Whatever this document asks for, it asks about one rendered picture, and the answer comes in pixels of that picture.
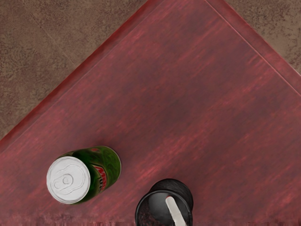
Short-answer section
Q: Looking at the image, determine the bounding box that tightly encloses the black mesh pen holder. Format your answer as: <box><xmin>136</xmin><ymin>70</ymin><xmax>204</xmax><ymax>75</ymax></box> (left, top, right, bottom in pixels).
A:
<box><xmin>135</xmin><ymin>178</ymin><xmax>194</xmax><ymax>226</ymax></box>

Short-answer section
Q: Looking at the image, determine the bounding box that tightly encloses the green soda can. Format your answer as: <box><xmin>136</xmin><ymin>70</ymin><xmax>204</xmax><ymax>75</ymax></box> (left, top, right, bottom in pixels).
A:
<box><xmin>46</xmin><ymin>145</ymin><xmax>122</xmax><ymax>205</ymax></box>

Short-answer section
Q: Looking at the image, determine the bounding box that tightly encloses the white pen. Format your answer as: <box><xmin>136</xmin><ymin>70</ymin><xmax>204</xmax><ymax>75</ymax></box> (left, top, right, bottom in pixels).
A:
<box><xmin>165</xmin><ymin>196</ymin><xmax>187</xmax><ymax>226</ymax></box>

